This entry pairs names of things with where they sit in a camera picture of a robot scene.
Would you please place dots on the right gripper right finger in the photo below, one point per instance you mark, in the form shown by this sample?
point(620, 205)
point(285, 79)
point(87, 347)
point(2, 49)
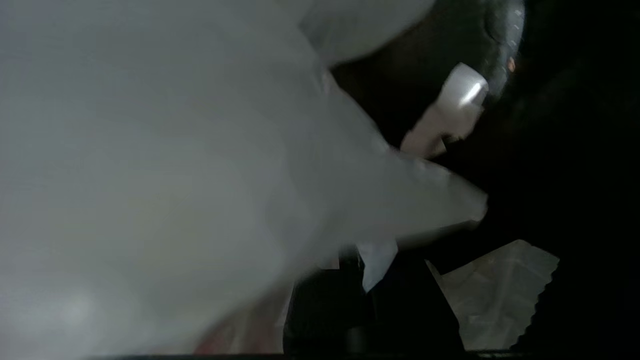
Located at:
point(415, 315)

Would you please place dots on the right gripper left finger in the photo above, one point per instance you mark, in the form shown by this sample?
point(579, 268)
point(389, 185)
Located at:
point(330, 310)

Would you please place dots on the white bin liner bag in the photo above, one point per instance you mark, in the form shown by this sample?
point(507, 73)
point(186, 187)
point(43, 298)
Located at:
point(150, 150)

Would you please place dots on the black round trash bin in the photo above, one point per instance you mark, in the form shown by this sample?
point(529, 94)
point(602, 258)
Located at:
point(575, 150)

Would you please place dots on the clear serrated plastic wrapper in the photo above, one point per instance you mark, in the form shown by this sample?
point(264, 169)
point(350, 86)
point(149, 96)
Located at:
point(500, 295)

